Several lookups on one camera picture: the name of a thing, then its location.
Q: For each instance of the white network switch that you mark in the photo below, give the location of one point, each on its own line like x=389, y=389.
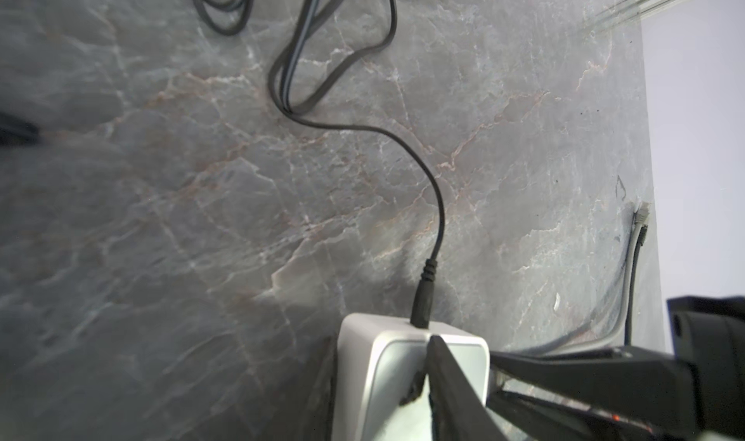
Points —
x=378, y=358

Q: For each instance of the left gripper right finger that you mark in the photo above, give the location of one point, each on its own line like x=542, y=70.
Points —
x=457, y=412

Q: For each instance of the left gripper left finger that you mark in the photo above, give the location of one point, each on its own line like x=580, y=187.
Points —
x=319, y=393

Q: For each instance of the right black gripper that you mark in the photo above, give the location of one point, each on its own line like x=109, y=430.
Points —
x=642, y=385

